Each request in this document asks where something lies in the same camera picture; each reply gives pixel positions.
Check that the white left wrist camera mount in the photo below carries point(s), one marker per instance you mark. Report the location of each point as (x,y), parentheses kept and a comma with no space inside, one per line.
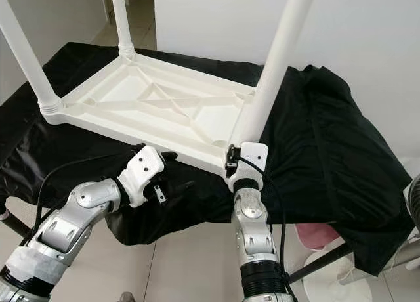
(143,171)

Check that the black metal table leg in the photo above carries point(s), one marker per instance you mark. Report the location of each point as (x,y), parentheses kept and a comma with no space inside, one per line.
(321,262)
(12,224)

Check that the white plastic table top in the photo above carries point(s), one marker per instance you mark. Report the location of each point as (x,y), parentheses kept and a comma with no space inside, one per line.
(144,102)

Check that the black table cloth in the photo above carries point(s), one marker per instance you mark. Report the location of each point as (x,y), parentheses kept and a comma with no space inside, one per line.
(348,151)

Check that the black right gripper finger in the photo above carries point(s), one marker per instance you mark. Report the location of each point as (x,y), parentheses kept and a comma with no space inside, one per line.
(230,150)

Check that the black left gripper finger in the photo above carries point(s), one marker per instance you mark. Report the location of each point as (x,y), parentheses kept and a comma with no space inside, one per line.
(169,155)

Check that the white plastic table leg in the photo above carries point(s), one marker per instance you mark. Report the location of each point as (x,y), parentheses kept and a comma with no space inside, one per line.
(122,20)
(29,59)
(275,59)

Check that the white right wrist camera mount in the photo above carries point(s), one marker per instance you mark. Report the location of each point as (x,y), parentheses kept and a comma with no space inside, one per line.
(251,159)

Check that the pink round stool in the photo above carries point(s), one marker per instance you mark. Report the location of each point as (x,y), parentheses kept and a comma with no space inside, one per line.
(318,235)

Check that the grey robot foot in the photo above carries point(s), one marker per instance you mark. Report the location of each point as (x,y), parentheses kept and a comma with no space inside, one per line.
(126,298)

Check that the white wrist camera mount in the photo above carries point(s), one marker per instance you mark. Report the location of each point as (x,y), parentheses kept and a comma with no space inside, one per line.
(251,159)
(143,171)

